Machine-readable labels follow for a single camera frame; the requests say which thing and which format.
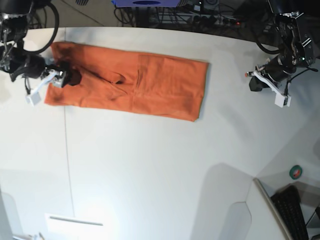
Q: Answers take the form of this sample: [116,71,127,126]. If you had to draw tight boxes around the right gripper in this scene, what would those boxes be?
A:
[10,55,82,87]

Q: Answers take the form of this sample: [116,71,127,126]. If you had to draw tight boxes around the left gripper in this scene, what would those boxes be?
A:
[249,54,297,92]

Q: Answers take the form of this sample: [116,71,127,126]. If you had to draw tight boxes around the orange t-shirt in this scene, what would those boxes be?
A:
[45,41,209,122]

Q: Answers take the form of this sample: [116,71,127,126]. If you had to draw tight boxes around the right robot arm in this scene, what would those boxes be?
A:
[0,0,82,91]

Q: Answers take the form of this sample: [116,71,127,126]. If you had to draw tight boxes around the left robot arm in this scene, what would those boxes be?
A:
[246,0,318,95]

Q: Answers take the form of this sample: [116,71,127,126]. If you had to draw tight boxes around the black power strip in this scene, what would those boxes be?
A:
[192,15,242,27]

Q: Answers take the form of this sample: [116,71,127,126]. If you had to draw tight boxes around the blue box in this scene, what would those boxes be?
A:
[111,0,181,8]

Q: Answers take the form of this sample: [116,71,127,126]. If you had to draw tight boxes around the green tape roll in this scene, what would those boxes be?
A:
[289,165,303,180]

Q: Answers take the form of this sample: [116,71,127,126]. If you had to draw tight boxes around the black keyboard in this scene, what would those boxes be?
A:
[271,185,309,240]

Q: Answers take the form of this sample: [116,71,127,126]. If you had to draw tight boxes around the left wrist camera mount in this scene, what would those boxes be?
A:
[244,64,292,108]

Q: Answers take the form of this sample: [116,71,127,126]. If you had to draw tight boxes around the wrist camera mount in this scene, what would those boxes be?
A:
[244,64,292,108]
[25,69,67,106]

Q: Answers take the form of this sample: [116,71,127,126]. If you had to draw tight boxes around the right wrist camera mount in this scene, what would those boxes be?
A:
[25,69,67,106]

